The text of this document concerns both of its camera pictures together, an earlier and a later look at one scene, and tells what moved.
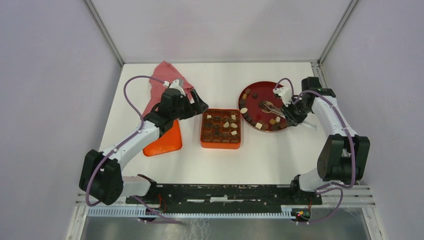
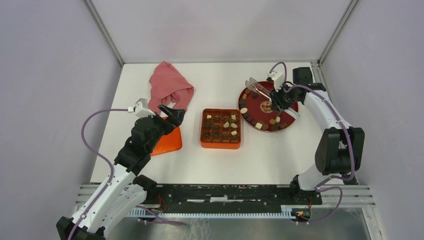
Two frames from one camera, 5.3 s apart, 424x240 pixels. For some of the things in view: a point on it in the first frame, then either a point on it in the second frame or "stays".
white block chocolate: [258, 125] stays
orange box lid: [171, 141] stays
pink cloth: [163, 76] stays
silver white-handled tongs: [266, 105] to [254, 85]
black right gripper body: [296, 112] to [283, 99]
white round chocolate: [243, 110] stays
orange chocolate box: [221, 128] stays
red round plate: [260, 109] stays
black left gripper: [193, 109] to [175, 117]
